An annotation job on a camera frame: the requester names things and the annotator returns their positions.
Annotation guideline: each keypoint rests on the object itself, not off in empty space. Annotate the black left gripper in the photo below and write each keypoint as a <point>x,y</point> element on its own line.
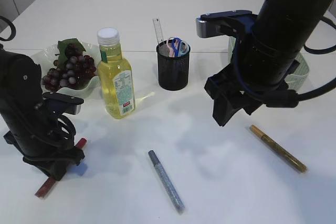
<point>49,143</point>

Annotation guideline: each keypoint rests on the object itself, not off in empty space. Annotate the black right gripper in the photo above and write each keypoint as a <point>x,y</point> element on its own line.
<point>229,97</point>

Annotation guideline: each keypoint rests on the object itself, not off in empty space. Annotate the red glitter marker pen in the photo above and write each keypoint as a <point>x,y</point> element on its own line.
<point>47,186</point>

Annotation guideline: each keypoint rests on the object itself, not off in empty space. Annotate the blue scissors with sheath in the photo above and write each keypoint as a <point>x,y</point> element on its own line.
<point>180,47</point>

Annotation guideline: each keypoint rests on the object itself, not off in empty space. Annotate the pink scissors purple sheath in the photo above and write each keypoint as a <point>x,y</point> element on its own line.
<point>171,52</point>

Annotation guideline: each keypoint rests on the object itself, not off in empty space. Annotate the gold glitter marker pen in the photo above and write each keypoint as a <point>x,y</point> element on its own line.
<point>279,150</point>

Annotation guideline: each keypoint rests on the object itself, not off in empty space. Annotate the purple artificial grape bunch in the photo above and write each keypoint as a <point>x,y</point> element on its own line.
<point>73,67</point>

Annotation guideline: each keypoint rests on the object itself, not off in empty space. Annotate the clear plastic ruler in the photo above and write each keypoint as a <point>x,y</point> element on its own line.
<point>158,30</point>

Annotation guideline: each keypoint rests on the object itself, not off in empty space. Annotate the yellow tea drink bottle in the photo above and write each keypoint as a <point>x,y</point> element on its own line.
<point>115,74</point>

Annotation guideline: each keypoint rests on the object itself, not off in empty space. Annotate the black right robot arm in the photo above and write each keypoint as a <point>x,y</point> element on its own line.
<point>265,50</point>

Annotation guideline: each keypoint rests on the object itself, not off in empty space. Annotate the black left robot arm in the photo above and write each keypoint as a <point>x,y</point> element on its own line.
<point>21,93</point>

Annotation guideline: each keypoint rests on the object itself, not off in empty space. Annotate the black mesh pen holder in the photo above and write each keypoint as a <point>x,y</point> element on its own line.
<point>172,71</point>

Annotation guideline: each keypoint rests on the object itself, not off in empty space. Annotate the green plastic woven basket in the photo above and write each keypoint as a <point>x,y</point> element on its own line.
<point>294,80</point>

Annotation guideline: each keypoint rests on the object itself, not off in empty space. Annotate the silver glitter marker pen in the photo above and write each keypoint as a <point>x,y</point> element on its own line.
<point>166,182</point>

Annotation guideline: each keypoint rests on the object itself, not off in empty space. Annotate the pale green wavy glass plate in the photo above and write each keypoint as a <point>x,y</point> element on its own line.
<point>46,56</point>

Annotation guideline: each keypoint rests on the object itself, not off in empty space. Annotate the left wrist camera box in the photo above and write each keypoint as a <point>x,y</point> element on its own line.
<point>62,103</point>

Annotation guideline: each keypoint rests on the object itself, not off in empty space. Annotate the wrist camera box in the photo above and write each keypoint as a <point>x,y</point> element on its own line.
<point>62,103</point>
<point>229,23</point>

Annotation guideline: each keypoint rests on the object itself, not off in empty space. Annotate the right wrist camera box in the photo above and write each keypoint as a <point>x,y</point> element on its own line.
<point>229,23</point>

